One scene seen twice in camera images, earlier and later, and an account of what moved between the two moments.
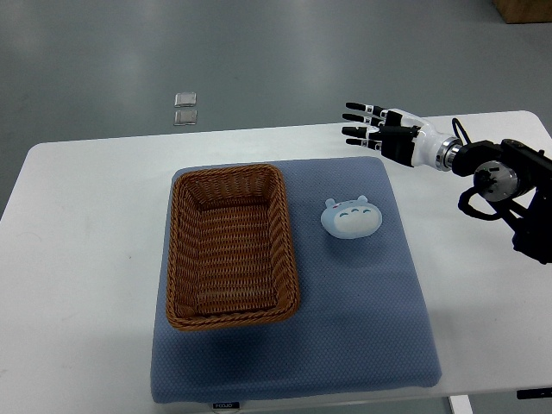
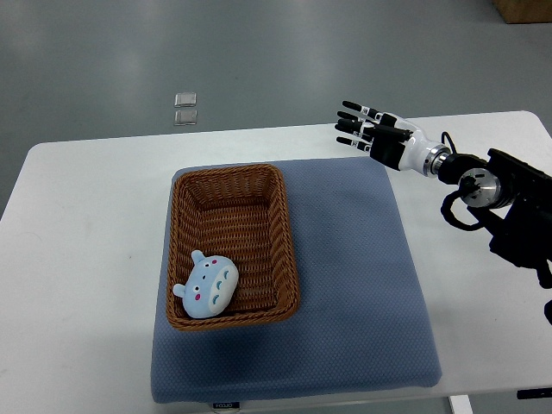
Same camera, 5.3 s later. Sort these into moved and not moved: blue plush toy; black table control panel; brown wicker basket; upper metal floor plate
Moved: blue plush toy
Not moved: upper metal floor plate; brown wicker basket; black table control panel
